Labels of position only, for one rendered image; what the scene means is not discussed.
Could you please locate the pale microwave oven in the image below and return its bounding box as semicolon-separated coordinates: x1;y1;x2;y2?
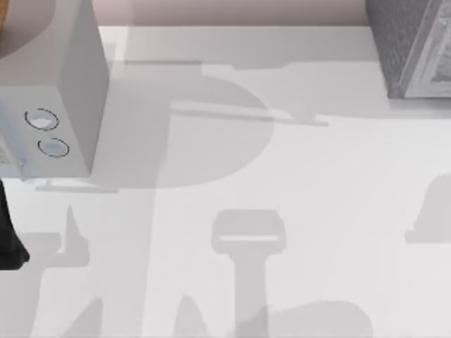
0;0;110;182

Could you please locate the microwave knob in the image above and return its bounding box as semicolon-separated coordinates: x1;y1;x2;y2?
37;137;70;158
24;107;60;132

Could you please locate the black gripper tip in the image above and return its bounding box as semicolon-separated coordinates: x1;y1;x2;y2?
0;178;31;272

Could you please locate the wooden cupboard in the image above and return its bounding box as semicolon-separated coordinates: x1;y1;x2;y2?
0;0;11;39

